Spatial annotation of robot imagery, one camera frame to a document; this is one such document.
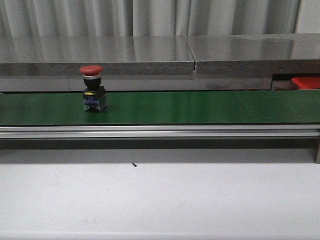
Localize grey stone counter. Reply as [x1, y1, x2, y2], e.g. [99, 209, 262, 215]
[0, 33, 320, 93]

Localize green conveyor belt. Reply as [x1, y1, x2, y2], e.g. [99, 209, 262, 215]
[0, 90, 320, 126]

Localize red plastic bin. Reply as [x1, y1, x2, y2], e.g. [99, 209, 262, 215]
[291, 76, 320, 90]

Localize white pleated curtain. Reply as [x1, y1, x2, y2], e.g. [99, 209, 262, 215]
[0, 0, 301, 37]

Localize aluminium conveyor frame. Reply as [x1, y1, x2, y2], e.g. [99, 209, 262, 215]
[0, 124, 320, 164]

